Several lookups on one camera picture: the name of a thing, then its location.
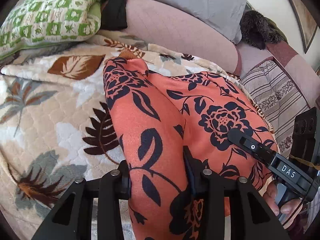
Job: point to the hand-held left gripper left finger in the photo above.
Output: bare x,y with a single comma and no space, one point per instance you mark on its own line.
125,180

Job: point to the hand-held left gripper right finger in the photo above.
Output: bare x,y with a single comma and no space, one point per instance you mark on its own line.
192,180

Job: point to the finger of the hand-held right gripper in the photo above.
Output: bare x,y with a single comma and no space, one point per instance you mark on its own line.
252,146

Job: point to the orange floral garment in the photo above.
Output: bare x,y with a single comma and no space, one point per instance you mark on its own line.
140,120

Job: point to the person's right hand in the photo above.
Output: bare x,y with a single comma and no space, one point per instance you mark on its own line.
272,197

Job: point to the striped floral quilt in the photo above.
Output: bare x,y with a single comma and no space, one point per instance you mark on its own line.
275,92

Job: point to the leaf print blanket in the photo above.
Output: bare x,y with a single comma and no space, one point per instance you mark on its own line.
55,110

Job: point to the dark fur cloth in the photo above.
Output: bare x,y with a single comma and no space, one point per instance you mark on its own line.
260,30

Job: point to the brown lace cloth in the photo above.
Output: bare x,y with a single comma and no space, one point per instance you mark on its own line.
127,55

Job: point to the pink padded headboard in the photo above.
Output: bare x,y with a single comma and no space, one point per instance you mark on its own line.
180,37

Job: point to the grey pillow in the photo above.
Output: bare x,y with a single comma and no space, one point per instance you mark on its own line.
200,0

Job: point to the black cloth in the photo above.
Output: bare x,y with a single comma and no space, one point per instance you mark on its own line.
112,7

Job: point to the green checkered pillow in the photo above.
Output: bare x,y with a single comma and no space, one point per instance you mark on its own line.
50,15

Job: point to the framed wall picture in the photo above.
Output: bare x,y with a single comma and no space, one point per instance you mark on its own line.
303,12

